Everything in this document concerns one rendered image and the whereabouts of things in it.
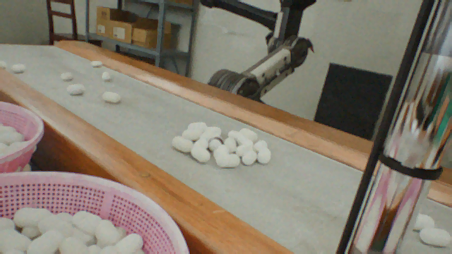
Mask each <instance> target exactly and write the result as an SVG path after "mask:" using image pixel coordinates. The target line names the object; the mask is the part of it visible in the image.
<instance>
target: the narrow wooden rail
mask: <svg viewBox="0 0 452 254"><path fill-rule="evenodd" d="M0 102H3V103H7V104H12V105H16V106H18V107H24V108H26V109H29V110H30V111H33V112H34V113H35V114H36V115H38V116H39V117H40V119H41V120H42V122H43V126H44V133H43V136H42V137H41V139H40V141H39V142H38V143H37V144H36V149H35V151H34V152H33V154H32V157H31V159H30V161H31V162H32V164H33V165H34V166H35V167H37V168H38V169H39V170H40V171H55V172H66V173H74V174H84V175H88V176H95V177H98V178H101V179H107V180H109V181H113V182H116V183H120V184H121V185H124V186H127V187H128V188H131V189H133V190H135V191H137V192H139V193H141V194H143V195H146V196H147V197H149V198H150V199H151V200H153V201H155V202H156V203H157V204H158V205H159V206H160V207H161V208H162V209H163V210H164V211H165V212H166V213H167V214H168V215H169V216H170V217H171V218H172V220H173V221H174V223H175V224H176V225H177V226H178V228H179V230H180V231H181V233H182V236H183V237H184V240H185V241H186V247H187V249H188V252H189V254H295V253H293V252H292V251H290V250H288V249H287V248H285V247H284V246H282V245H280V244H279V243H277V242H276V241H275V240H273V239H272V238H270V237H269V236H267V235H265V234H264V233H262V232H261V231H259V230H258V229H256V228H254V227H253V226H251V225H250V224H247V223H246V222H244V221H243V220H241V219H240V218H238V217H236V216H235V215H233V214H232V213H230V212H228V211H227V210H226V209H224V208H222V207H221V206H219V205H217V203H215V202H213V201H212V200H210V199H209V198H207V197H206V196H204V195H202V194H201V193H198V192H196V191H195V190H194V189H192V188H190V187H188V186H187V185H186V184H185V183H183V182H181V181H180V180H179V179H176V178H175V177H173V176H172V175H171V174H168V173H167V172H166V171H164V170H162V169H161V168H160V167H158V166H157V165H155V164H153V163H151V162H149V161H148V160H146V159H145V158H143V157H142V156H140V155H138V154H137V153H135V152H134V151H132V150H130V149H129V148H128V147H127V146H125V145H123V144H121V143H120V142H119V141H117V140H115V139H114V138H112V137H111V136H108V135H106V134H105V133H103V132H102V131H100V130H98V128H96V127H94V126H93V125H91V124H90V123H88V122H87V121H85V120H83V119H82V118H80V117H79V116H77V115H75V114H74V113H72V112H71V111H69V110H68V109H67V108H65V107H63V106H61V105H59V104H57V103H56V102H54V101H53V100H51V99H50V98H48V97H46V96H45V95H43V94H42V93H41V92H38V91H37V90H36V89H34V88H33V87H31V86H30V85H28V84H27V83H25V82H23V81H22V80H21V79H19V78H17V77H15V76H13V75H11V74H10V73H8V72H7V71H5V70H4V69H2V68H0Z"/></svg>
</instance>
